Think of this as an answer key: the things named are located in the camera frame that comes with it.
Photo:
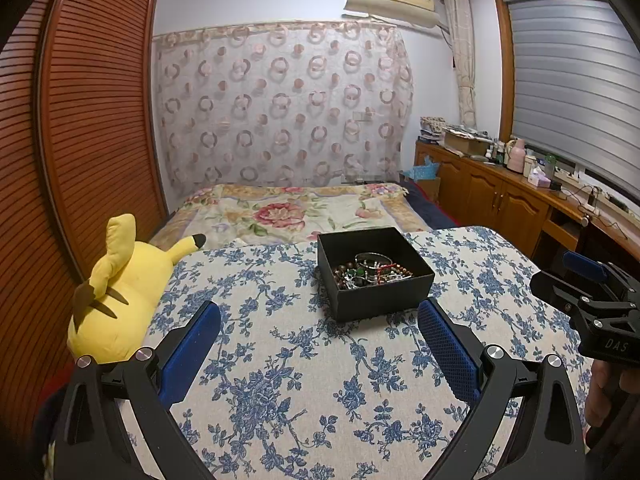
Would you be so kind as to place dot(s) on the green-capped bottle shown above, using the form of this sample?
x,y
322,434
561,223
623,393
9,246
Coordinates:
x,y
549,164

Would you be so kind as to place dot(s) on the blue paper bag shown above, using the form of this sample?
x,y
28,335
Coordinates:
x,y
422,171

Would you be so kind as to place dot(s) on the silver bangle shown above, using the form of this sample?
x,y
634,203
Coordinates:
x,y
372,259

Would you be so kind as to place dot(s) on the black jewelry box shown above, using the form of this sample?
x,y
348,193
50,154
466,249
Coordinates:
x,y
380,300

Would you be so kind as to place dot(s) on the blue floral cloth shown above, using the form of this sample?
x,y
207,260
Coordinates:
x,y
300,385

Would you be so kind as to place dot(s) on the wooden cabinet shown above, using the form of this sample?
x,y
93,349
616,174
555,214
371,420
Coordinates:
x,y
480,190

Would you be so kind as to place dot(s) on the beige window curtain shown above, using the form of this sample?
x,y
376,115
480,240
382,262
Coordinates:
x,y
462,60

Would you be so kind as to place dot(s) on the grey window blind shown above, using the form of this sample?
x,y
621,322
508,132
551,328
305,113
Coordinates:
x,y
575,70

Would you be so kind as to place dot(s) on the person's right hand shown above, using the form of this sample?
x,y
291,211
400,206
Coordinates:
x,y
602,390

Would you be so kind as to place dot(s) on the pink tissue box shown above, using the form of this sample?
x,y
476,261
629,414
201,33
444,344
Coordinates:
x,y
539,177

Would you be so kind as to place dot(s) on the pink thermos bottle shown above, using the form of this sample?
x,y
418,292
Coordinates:
x,y
516,157

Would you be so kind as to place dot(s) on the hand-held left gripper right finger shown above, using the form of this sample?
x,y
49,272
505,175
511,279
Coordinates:
x,y
445,350

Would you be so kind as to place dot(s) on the yellow plush toy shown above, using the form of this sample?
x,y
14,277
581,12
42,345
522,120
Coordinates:
x,y
120,285

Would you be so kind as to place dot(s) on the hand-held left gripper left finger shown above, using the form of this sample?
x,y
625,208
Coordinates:
x,y
192,350

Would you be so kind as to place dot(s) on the cardboard box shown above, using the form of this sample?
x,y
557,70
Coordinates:
x,y
465,144

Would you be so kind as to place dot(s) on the floral bed blanket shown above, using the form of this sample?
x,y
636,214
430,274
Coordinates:
x,y
280,210

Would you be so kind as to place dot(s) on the red cloth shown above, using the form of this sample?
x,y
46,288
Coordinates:
x,y
55,390

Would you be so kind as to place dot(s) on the stack of folded cloths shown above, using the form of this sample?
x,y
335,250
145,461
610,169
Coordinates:
x,y
432,130

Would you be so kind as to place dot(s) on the slatted wooden wardrobe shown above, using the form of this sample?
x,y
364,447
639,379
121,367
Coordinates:
x,y
90,110

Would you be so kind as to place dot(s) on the navy blue blanket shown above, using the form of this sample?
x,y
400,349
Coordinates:
x,y
430,207

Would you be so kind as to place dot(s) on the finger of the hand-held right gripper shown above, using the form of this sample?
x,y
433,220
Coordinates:
x,y
585,265
557,287

